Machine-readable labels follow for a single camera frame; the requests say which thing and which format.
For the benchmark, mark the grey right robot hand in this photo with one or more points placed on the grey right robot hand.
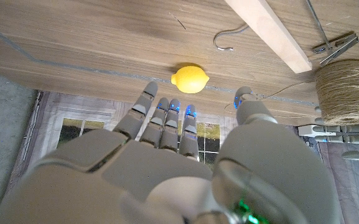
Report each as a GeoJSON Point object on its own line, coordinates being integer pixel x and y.
{"type": "Point", "coordinates": [154, 168]}

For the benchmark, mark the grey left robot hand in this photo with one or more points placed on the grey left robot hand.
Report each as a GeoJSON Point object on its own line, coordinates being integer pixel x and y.
{"type": "Point", "coordinates": [353, 138]}

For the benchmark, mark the jute twine spool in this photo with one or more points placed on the jute twine spool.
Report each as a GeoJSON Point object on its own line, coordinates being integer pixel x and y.
{"type": "Point", "coordinates": [344, 93]}

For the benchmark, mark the wooden hanger with metal clips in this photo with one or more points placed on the wooden hanger with metal clips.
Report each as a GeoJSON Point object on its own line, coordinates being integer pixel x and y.
{"type": "Point", "coordinates": [269, 28]}

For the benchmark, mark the yellow toy lemon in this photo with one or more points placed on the yellow toy lemon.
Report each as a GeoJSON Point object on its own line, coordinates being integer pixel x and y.
{"type": "Point", "coordinates": [190, 79]}

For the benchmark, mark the printed window backdrop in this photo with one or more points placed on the printed window backdrop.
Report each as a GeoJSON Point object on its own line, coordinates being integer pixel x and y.
{"type": "Point", "coordinates": [73, 105]}

